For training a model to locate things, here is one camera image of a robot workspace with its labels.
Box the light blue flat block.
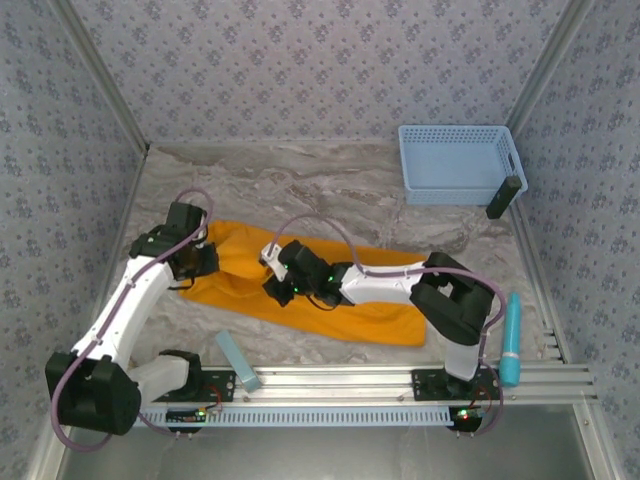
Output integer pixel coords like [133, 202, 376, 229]
[214, 332, 263, 393]

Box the light blue slotted cable duct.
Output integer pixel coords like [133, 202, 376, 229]
[73, 405, 451, 428]

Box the aluminium rail frame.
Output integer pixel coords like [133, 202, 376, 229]
[53, 364, 599, 407]

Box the teal toy microphone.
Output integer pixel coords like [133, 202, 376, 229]
[498, 292, 523, 389]

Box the orange t-shirt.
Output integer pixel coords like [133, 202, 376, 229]
[178, 219, 429, 348]

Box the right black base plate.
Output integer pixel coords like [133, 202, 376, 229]
[411, 368, 504, 402]

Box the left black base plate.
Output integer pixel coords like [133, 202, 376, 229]
[152, 368, 237, 404]

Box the light blue plastic basket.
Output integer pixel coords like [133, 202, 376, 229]
[398, 124, 529, 207]

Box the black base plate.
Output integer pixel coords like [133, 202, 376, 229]
[152, 368, 237, 404]
[411, 368, 504, 402]

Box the small circuit board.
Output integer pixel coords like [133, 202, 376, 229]
[448, 405, 489, 434]
[166, 407, 224, 427]

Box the aluminium frame post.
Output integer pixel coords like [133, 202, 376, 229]
[47, 0, 151, 154]
[505, 0, 597, 132]

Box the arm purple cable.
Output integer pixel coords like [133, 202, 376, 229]
[51, 187, 216, 453]
[272, 213, 506, 439]

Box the left small circuit board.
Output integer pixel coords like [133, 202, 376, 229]
[166, 407, 224, 427]

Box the right small circuit board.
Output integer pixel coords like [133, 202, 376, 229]
[448, 405, 489, 434]

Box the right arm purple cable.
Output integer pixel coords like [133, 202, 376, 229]
[272, 213, 506, 439]

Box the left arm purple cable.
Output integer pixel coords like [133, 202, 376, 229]
[51, 187, 216, 453]

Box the black rectangular box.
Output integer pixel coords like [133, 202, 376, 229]
[485, 174, 522, 220]

